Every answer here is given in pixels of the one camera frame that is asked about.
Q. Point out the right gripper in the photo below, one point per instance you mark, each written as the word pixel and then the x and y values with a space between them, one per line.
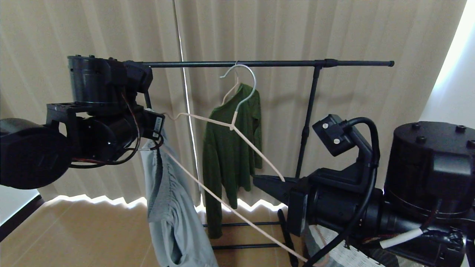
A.
pixel 334 207

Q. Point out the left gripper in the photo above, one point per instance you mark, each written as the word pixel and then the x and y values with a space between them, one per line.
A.
pixel 111 133

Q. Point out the white laundry basket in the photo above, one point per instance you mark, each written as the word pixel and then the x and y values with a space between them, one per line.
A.
pixel 349 256

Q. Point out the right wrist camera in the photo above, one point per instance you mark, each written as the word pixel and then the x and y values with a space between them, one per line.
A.
pixel 334 135

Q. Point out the black clothes rack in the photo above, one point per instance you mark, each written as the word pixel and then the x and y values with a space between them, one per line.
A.
pixel 278 63

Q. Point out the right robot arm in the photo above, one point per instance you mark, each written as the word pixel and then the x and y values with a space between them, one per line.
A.
pixel 430 167

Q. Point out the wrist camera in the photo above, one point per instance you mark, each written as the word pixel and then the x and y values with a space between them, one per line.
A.
pixel 139 76
pixel 334 135

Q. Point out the green printed shirt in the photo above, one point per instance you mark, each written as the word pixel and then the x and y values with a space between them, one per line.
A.
pixel 226 155

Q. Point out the beige curtain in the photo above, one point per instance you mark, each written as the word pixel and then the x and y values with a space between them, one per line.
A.
pixel 352 104

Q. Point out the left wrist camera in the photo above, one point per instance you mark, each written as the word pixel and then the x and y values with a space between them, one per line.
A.
pixel 139 76

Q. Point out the pale grey garment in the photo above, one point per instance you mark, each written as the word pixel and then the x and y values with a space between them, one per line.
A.
pixel 170 207

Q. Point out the pink clothes hanger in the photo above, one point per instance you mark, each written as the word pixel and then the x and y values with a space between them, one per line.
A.
pixel 227 97
pixel 256 150

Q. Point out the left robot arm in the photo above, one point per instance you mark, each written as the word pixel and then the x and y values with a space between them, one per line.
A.
pixel 29 155

